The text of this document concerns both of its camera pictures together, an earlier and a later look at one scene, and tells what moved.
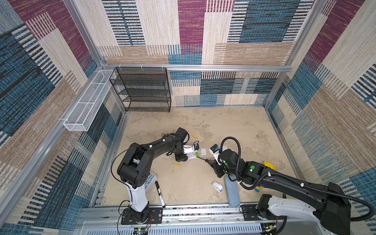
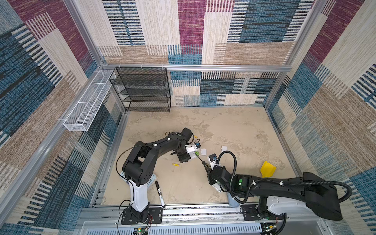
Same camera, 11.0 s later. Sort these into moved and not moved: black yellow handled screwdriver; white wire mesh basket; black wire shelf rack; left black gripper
Moved: black yellow handled screwdriver
Not moved: white wire mesh basket; black wire shelf rack; left black gripper
